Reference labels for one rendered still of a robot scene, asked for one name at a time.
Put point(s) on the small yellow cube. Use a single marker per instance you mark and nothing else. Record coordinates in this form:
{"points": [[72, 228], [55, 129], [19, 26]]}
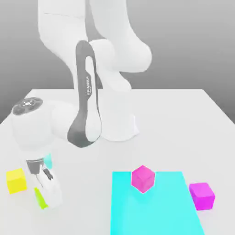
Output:
{"points": [[16, 181]]}

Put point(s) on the small cyan cube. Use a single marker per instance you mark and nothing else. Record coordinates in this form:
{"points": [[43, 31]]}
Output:
{"points": [[48, 161]]}

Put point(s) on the small lime green cube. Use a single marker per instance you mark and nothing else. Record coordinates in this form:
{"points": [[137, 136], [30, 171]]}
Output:
{"points": [[40, 199]]}

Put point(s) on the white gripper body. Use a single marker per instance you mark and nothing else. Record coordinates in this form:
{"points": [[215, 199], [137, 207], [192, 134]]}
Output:
{"points": [[53, 192]]}

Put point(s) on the small pink cube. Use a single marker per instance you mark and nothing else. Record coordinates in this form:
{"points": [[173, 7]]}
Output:
{"points": [[143, 179]]}

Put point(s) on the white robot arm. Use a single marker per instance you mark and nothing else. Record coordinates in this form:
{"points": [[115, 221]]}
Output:
{"points": [[60, 36]]}

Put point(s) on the large cyan box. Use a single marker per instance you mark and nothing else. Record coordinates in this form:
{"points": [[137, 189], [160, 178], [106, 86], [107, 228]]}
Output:
{"points": [[156, 211]]}

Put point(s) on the small purple cube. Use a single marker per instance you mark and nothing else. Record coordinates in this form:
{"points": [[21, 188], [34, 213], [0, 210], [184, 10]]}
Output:
{"points": [[202, 196]]}

